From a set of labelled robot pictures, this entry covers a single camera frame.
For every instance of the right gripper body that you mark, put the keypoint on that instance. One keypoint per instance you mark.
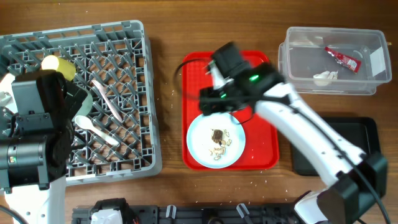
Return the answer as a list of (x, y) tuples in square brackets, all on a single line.
[(219, 99)]

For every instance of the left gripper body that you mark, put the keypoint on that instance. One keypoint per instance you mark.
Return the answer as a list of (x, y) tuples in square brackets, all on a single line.
[(15, 132)]

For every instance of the light blue plate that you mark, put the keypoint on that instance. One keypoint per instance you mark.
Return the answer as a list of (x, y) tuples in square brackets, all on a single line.
[(198, 139)]

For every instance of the white plastic spoon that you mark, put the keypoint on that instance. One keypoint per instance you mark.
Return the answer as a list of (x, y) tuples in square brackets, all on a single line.
[(85, 123)]

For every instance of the yellow plastic cup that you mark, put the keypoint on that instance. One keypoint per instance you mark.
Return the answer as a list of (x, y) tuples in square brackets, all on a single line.
[(63, 66)]

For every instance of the mint green bowl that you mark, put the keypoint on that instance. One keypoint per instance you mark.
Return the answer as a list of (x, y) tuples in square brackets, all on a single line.
[(86, 106)]

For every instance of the white napkin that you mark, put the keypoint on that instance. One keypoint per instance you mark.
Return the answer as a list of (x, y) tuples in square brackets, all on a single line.
[(324, 78)]

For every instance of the white plastic fork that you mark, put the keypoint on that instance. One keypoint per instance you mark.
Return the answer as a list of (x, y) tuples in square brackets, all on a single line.
[(102, 92)]

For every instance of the red snack wrapper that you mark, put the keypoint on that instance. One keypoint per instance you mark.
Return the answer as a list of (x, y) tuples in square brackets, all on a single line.
[(349, 62)]

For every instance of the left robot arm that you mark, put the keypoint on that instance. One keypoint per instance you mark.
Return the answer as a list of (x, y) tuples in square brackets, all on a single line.
[(35, 152)]

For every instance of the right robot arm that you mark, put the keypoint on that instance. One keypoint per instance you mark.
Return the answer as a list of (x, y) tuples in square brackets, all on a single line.
[(354, 180)]

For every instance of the grey dishwasher rack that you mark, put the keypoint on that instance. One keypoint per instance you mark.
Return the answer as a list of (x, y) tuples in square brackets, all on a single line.
[(118, 56)]

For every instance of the food scraps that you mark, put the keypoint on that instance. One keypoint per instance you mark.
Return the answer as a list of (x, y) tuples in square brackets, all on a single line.
[(222, 141)]

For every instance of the red plastic tray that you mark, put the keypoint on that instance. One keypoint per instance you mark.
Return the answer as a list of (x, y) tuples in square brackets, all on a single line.
[(262, 147)]

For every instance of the clear plastic bin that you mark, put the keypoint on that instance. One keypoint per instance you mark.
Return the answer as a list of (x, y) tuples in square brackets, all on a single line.
[(302, 55)]

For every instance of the black plastic tray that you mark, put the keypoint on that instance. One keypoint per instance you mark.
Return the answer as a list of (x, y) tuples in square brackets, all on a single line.
[(361, 131)]

